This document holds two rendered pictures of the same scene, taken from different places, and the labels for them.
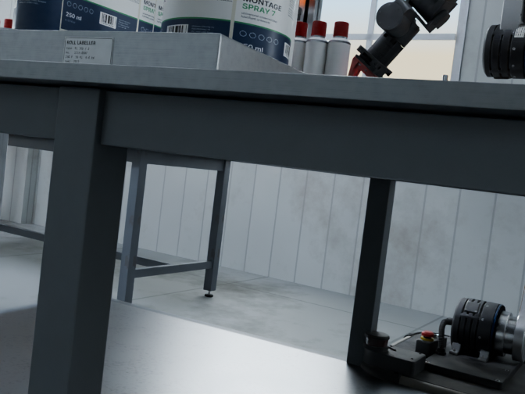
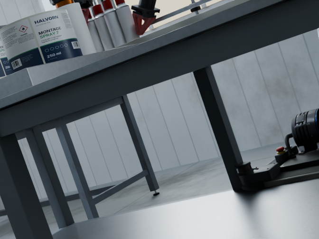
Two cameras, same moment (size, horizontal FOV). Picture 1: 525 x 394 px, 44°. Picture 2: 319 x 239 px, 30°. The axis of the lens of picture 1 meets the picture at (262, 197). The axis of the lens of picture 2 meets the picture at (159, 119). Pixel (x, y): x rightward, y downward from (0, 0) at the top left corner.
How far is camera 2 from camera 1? 0.72 m
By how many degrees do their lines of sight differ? 4
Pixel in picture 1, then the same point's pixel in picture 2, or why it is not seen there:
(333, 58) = (122, 18)
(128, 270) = (88, 201)
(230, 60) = (37, 75)
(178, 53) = (14, 83)
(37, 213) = not seen: hidden behind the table
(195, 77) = (21, 95)
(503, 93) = (121, 55)
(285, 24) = (67, 33)
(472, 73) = not seen: outside the picture
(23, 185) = not seen: outside the picture
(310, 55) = (108, 22)
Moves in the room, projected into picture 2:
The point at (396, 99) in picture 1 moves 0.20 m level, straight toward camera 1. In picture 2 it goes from (90, 72) to (50, 80)
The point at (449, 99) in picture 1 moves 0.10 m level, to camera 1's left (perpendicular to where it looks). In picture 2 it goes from (107, 65) to (59, 81)
